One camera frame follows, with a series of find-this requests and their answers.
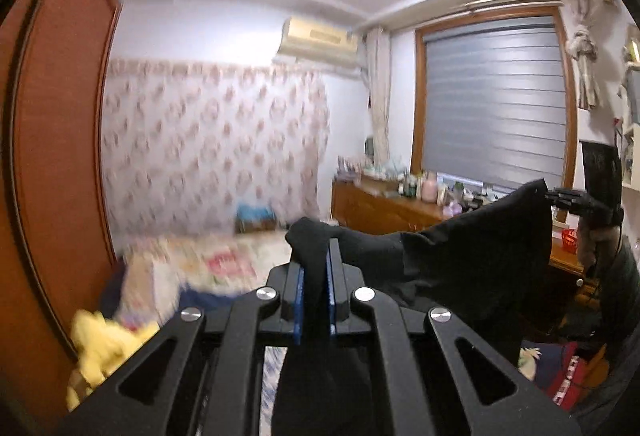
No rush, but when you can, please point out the circle patterned sheer curtain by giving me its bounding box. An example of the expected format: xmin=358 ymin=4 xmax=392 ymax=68
xmin=101 ymin=59 xmax=330 ymax=239

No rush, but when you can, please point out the grey window blind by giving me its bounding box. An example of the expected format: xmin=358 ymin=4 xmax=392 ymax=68
xmin=421 ymin=15 xmax=567 ymax=189

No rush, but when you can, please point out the black printed t-shirt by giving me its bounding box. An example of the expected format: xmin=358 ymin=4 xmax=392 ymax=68
xmin=271 ymin=181 xmax=551 ymax=435

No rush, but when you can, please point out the wooden sideboard cabinet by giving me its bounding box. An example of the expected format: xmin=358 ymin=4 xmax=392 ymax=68
xmin=330 ymin=177 xmax=586 ymax=277

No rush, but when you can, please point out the beige tied curtain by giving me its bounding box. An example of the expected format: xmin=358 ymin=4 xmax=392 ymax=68
xmin=366 ymin=27 xmax=390 ymax=165

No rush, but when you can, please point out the yellow plush toy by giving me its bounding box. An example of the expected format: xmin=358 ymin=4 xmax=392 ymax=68
xmin=66 ymin=309 xmax=160 ymax=411

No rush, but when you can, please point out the pink thermos bottle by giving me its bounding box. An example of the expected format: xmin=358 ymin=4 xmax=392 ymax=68
xmin=421 ymin=172 xmax=438 ymax=203

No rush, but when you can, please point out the blue item in box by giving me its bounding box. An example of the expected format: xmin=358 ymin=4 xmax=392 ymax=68
xmin=234 ymin=203 xmax=278 ymax=234

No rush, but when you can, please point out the floral pink bedspread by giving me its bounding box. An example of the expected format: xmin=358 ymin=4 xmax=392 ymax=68
xmin=115 ymin=230 xmax=292 ymax=327

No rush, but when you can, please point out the wooden louvered wardrobe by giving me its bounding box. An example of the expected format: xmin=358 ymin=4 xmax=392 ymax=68
xmin=1 ymin=0 xmax=122 ymax=404

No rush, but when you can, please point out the right hand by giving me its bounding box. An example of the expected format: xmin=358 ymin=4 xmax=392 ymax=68
xmin=576 ymin=219 xmax=620 ymax=273

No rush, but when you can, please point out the navy folded garment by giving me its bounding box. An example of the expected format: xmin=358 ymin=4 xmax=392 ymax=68
xmin=176 ymin=288 xmax=245 ymax=317

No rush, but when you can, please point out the wall air conditioner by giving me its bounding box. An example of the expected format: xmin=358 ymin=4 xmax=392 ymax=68
xmin=277 ymin=17 xmax=363 ymax=69

